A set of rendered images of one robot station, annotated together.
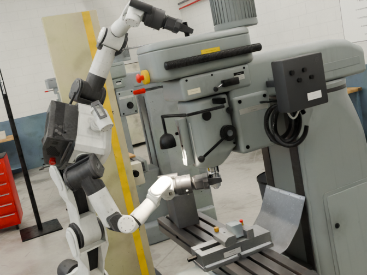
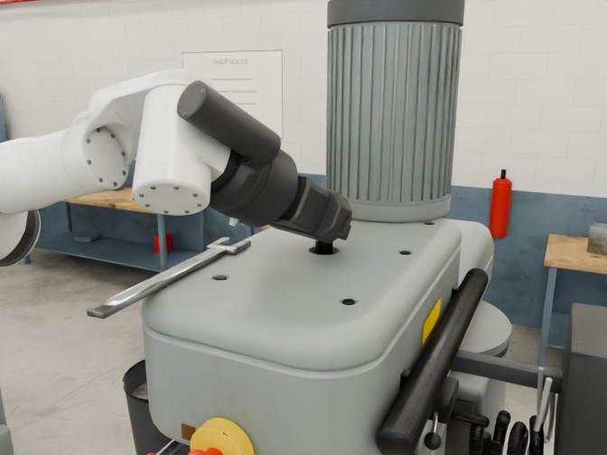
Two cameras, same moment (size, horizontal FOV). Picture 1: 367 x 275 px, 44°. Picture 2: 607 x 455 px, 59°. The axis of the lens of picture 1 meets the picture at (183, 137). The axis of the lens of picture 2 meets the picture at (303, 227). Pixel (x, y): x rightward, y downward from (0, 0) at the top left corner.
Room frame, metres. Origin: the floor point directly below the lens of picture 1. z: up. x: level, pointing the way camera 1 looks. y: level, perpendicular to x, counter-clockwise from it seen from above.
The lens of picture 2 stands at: (1.56, 0.33, 2.09)
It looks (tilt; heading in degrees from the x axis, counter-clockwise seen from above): 15 degrees down; 318
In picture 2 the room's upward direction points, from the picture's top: straight up
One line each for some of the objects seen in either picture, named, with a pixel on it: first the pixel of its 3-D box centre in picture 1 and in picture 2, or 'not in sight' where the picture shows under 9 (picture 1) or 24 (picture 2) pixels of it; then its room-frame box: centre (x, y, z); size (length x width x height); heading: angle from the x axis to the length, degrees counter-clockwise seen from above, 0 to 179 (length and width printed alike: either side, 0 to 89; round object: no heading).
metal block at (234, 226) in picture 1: (234, 229); not in sight; (1.92, -0.14, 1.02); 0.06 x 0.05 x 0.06; 20
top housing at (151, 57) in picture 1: (194, 55); (328, 305); (2.02, -0.12, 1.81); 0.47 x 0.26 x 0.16; 112
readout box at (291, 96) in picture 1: (300, 82); (593, 389); (1.82, -0.51, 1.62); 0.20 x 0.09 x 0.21; 112
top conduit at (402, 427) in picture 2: (214, 55); (444, 336); (1.90, -0.19, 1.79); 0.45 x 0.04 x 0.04; 112
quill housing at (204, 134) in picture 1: (206, 130); not in sight; (2.02, -0.11, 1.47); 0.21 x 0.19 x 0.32; 22
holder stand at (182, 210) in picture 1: (180, 203); not in sight; (2.46, 0.09, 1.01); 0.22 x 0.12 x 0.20; 14
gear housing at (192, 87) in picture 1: (205, 82); not in sight; (2.03, -0.14, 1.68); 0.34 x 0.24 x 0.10; 112
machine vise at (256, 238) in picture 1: (230, 241); not in sight; (1.91, -0.12, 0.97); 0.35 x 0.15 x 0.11; 110
